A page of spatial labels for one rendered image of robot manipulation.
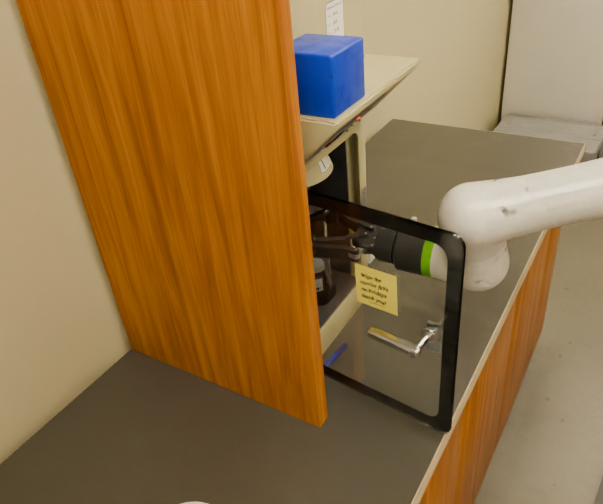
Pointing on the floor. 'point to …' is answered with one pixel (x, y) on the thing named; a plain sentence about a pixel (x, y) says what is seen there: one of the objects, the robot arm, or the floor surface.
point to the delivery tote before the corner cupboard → (579, 131)
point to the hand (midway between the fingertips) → (307, 224)
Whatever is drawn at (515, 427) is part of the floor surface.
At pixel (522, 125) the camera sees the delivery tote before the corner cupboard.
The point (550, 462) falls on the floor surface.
